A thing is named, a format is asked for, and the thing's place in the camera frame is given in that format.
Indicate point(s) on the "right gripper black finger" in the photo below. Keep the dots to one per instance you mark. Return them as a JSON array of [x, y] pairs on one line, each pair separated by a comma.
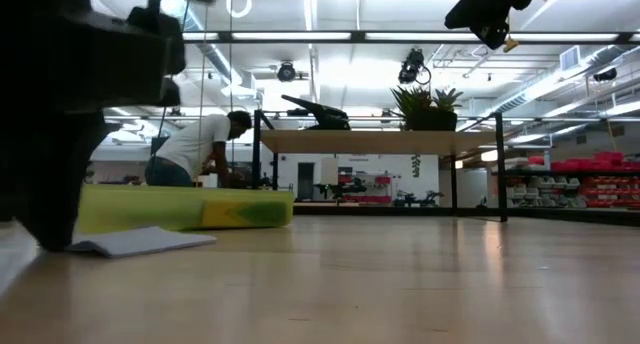
[[462, 14]]

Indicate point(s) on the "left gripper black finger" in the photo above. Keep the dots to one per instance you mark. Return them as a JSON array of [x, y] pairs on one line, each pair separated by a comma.
[[55, 184], [7, 174]]

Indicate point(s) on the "grey paper notebook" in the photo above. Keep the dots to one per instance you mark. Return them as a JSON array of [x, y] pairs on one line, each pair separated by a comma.
[[150, 239]]

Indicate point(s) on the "Crayola crayon box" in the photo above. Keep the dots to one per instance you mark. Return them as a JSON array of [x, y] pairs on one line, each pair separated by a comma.
[[225, 215]]

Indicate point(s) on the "white ceiling air vent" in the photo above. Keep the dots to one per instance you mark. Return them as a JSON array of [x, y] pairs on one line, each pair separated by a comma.
[[570, 59]]

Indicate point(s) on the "light green succulent plant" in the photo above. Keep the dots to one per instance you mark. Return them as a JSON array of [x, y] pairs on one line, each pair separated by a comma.
[[446, 99]]

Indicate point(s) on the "translucent green plastic container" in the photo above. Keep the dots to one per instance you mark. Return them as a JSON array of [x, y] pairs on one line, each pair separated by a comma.
[[150, 209]]

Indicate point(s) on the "dark green succulent plant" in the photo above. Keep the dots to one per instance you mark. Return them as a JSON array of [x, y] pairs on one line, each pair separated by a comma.
[[412, 101]]

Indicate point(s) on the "black plant pot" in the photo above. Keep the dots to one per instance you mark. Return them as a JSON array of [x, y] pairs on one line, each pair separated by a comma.
[[430, 121]]

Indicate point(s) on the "person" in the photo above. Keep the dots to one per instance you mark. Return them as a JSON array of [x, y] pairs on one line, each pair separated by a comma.
[[195, 144]]

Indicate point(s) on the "wooden shelf with black legs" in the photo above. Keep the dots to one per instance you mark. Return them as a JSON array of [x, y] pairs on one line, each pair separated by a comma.
[[380, 141]]

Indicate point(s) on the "black stapler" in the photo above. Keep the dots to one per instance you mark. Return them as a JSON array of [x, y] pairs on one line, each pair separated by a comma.
[[325, 118]]

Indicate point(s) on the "round black ceiling spotlight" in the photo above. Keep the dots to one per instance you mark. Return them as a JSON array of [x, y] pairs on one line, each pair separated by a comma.
[[286, 72]]

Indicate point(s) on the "shelving with red bins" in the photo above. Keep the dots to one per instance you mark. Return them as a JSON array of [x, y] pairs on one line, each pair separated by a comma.
[[600, 164]]

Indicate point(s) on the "black background robot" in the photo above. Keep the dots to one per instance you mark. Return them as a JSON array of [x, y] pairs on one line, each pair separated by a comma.
[[345, 188]]

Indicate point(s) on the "grey door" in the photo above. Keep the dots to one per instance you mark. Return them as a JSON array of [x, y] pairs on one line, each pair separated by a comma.
[[305, 181]]

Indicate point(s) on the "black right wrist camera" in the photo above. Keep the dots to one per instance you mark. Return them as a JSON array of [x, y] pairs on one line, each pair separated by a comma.
[[492, 36]]

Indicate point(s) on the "black hanging camera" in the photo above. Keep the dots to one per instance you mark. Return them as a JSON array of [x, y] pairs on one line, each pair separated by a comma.
[[411, 64]]

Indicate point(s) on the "black overhead frame bar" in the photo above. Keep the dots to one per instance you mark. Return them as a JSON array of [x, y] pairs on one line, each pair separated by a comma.
[[357, 36]]

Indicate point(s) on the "black table edge rail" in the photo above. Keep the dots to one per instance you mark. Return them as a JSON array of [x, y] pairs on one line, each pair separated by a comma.
[[400, 210]]

